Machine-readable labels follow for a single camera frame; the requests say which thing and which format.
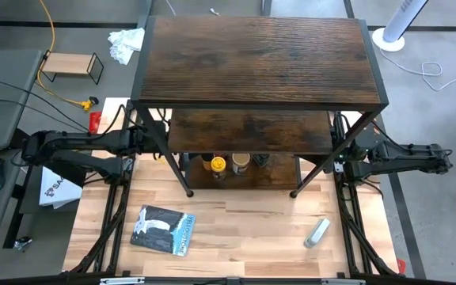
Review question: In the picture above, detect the yellow-lid spice jar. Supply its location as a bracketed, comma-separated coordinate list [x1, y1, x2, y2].
[210, 156, 228, 181]

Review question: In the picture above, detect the tan-lid spice jar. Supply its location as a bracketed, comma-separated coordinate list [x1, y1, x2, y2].
[231, 153, 251, 176]

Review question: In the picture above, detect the dark grey block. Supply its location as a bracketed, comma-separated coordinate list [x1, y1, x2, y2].
[253, 153, 271, 168]

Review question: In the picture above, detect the dark wood three-tier shelf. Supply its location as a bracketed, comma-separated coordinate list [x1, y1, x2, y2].
[131, 15, 390, 199]

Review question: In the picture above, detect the Yellowstone book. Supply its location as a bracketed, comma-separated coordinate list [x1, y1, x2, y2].
[129, 204, 196, 257]

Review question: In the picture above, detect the white printed paper bag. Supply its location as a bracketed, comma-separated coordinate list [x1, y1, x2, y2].
[38, 165, 83, 210]

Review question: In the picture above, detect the crumpled white cloth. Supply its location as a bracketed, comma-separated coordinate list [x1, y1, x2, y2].
[107, 27, 146, 66]

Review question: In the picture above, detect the silver grey stapler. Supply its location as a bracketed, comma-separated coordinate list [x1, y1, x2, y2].
[303, 218, 331, 249]

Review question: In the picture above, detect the white tower fan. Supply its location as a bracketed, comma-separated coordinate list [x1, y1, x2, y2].
[371, 0, 429, 53]

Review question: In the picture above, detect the small metal clip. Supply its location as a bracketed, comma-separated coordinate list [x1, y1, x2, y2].
[13, 236, 33, 252]

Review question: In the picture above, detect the black aluminium rig frame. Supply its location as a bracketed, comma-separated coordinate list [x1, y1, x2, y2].
[0, 98, 456, 285]

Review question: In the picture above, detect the white power cable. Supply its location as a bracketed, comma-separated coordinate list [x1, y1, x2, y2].
[378, 47, 456, 92]

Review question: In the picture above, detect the small wood wire-frame shelf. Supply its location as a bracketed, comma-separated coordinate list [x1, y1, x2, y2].
[40, 50, 105, 86]

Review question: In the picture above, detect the black desk cable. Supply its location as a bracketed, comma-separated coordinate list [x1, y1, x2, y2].
[0, 97, 77, 130]
[0, 73, 90, 134]

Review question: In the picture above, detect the yellow extension cable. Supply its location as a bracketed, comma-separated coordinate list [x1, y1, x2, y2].
[36, 0, 100, 112]

